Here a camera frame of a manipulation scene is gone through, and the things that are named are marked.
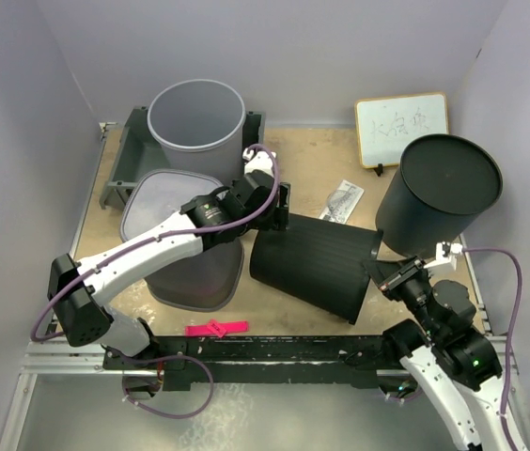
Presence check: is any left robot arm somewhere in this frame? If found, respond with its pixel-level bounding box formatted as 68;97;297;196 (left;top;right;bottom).
48;170;290;368

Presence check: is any grey plastic crate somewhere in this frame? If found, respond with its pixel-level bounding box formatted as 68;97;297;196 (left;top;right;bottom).
100;107;265;210

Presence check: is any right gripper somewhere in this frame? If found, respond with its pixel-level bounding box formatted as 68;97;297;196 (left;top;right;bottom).
361;253;443;338

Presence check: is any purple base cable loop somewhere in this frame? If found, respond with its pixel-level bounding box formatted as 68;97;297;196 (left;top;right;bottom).
121;351;218;420

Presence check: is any dark blue round bin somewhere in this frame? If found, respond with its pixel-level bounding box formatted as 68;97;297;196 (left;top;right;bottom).
375;133;503;258

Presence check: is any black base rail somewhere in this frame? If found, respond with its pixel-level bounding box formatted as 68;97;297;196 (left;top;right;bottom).
103;335;417;392

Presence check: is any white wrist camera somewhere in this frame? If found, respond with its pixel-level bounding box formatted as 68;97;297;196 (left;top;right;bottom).
242;148;276;177
424;241;463;276

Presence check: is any light grey round bin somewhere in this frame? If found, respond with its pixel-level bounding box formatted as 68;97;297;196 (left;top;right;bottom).
147;79;246;184

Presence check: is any black round bin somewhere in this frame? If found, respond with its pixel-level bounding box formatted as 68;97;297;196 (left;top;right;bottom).
249;214;382;325

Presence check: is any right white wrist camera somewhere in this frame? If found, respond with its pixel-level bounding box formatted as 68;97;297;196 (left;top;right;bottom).
424;241;463;276

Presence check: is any grey ribbed square bin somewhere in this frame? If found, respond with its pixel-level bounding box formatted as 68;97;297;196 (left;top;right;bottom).
119;169;244;312

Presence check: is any small whiteboard on stand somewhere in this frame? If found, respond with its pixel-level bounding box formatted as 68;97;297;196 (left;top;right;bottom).
354;92;449;173

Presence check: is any white ruler set package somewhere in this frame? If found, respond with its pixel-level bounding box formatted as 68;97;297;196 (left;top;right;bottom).
319;179;365;224

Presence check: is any pink plastic clip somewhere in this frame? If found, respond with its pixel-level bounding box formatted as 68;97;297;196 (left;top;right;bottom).
185;319;250;338

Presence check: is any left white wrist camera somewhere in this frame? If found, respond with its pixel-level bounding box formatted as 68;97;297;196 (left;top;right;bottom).
242;148;276;177

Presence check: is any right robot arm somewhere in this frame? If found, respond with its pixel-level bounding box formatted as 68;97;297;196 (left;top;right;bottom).
364;253;527;450

